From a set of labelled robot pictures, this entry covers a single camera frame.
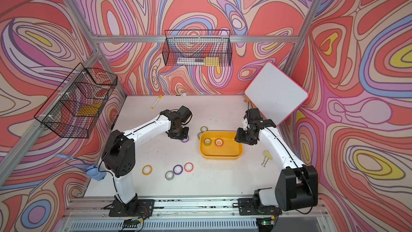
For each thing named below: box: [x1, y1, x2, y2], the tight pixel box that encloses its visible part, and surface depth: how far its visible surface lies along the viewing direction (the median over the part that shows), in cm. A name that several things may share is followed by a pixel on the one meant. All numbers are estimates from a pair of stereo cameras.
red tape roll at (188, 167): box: [184, 162, 194, 173], surface depth 88 cm
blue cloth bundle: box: [54, 154, 107, 181], surface depth 78 cm
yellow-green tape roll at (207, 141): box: [203, 137, 212, 147], surface depth 96 cm
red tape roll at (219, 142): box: [215, 138, 224, 148], surface depth 95 cm
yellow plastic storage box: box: [199, 131, 244, 161], surface depth 95 cm
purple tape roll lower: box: [172, 164, 184, 176], surface depth 86 cm
